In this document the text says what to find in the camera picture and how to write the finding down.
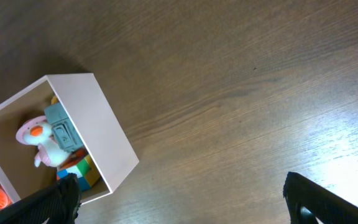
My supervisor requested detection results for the pink cardboard box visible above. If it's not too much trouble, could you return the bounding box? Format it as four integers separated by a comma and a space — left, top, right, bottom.
0, 73, 139, 204

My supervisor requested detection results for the grey and yellow toy truck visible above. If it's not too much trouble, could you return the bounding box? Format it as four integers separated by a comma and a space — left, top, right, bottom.
44, 96, 84, 152

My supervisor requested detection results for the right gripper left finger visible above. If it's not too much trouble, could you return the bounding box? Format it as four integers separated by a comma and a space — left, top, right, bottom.
0, 174, 81, 224

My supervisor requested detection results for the multicoloured puzzle cube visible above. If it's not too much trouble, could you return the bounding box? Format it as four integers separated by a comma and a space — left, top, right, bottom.
57, 154, 101, 191

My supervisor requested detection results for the white duck toy pink hat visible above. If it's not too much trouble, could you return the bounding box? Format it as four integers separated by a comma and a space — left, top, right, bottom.
16, 116, 70, 167

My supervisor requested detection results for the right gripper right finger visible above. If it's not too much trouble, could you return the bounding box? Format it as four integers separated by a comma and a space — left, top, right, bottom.
283, 172, 358, 224

